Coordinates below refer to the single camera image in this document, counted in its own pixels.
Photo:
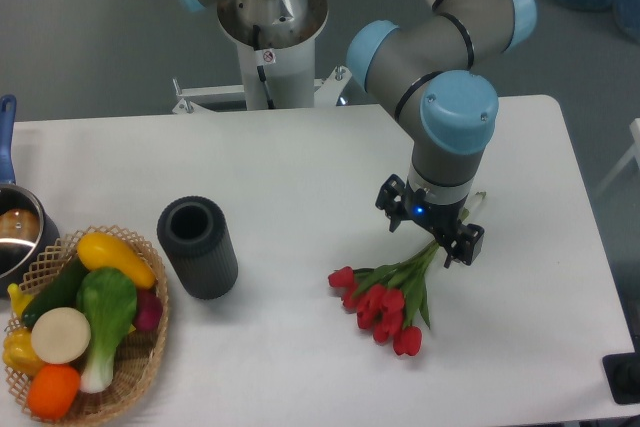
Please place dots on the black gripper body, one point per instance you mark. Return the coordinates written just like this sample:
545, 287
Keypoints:
438, 216

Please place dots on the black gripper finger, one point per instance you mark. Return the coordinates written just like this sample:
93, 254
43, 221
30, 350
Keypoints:
463, 244
390, 200

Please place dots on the red tulip bouquet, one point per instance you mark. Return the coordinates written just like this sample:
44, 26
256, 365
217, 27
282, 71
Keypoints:
387, 299

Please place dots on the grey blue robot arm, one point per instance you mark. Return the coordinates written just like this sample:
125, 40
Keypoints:
422, 77

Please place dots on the black device at edge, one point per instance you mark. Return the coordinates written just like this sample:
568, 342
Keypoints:
622, 373

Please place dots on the dark grey ribbed vase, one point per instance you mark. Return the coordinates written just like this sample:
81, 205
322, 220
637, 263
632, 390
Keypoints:
194, 235

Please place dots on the purple red radish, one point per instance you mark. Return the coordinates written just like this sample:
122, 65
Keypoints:
149, 311

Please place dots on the woven wicker basket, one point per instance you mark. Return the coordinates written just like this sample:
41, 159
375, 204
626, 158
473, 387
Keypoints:
137, 359

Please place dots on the yellow squash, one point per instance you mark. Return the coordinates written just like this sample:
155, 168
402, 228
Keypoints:
100, 250

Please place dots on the green bok choy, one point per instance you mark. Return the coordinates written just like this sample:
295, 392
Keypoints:
108, 300

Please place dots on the dark green cucumber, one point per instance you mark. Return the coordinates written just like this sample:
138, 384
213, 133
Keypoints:
60, 292

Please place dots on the beige round slice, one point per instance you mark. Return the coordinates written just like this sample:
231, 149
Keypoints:
61, 335

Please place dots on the yellow banana tip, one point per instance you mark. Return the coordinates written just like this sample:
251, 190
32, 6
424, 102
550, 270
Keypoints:
19, 299

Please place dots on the orange fruit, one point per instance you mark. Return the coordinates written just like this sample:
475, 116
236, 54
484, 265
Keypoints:
52, 391

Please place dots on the yellow bell pepper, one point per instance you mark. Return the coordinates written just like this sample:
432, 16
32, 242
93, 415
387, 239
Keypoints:
19, 354

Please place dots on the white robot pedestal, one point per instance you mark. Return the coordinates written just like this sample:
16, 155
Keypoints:
275, 42

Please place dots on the white furniture frame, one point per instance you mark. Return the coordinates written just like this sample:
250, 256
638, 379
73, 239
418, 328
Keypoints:
629, 156

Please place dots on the blue handled saucepan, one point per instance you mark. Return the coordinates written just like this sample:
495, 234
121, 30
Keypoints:
26, 229

